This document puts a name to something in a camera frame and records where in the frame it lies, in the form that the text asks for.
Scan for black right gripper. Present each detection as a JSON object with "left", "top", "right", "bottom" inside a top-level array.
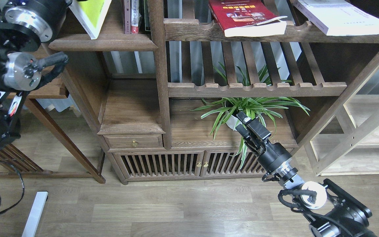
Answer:
[{"left": 236, "top": 111, "right": 293, "bottom": 174}]

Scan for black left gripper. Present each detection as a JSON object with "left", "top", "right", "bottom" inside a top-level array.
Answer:
[{"left": 3, "top": 0, "right": 73, "bottom": 42}]

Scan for yellow green cover book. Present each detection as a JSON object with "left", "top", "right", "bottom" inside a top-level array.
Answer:
[{"left": 69, "top": 0, "right": 112, "bottom": 40}]

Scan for red cover book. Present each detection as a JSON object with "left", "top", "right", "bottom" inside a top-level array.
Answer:
[{"left": 209, "top": 0, "right": 287, "bottom": 37}]

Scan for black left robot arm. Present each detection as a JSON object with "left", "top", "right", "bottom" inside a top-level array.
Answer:
[{"left": 0, "top": 0, "right": 72, "bottom": 149}]

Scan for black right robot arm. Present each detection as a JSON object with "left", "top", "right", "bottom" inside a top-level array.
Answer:
[{"left": 236, "top": 112, "right": 375, "bottom": 237}]

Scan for upright books on shelf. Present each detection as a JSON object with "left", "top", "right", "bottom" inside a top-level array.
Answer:
[{"left": 121, "top": 0, "right": 151, "bottom": 34}]

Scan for light wooden shelf unit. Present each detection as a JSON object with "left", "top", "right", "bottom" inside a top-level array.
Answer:
[{"left": 304, "top": 65, "right": 379, "bottom": 175}]

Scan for spider plant in white pot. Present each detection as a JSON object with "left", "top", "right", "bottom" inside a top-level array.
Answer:
[{"left": 191, "top": 65, "right": 310, "bottom": 167}]

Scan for dark wooden side table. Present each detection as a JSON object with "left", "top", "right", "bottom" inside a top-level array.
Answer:
[{"left": 0, "top": 37, "right": 106, "bottom": 184}]

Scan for dark wooden bookshelf cabinet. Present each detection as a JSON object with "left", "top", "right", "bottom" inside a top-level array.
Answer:
[{"left": 40, "top": 0, "right": 379, "bottom": 185}]

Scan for white cover book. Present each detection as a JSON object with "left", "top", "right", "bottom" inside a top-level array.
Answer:
[{"left": 293, "top": 0, "right": 379, "bottom": 36}]

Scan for slatted wooden rack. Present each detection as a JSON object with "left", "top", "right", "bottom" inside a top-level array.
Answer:
[{"left": 0, "top": 117, "right": 53, "bottom": 183}]

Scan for white metal leg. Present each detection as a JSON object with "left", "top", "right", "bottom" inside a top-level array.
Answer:
[{"left": 22, "top": 192, "right": 48, "bottom": 237}]

